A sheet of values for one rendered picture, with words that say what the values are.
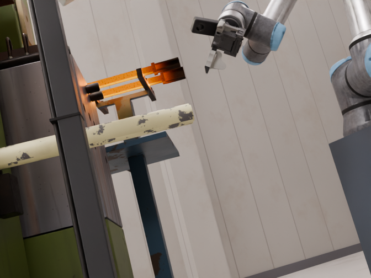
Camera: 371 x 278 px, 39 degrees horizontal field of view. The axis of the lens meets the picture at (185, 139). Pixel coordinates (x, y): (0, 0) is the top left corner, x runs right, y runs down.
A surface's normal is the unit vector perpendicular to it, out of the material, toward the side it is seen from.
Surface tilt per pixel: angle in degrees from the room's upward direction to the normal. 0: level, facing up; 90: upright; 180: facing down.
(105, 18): 90
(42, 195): 90
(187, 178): 90
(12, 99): 90
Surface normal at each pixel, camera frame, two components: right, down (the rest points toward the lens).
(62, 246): 0.01, -0.23
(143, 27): 0.51, -0.32
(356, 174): -0.82, 0.08
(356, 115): -0.69, -0.33
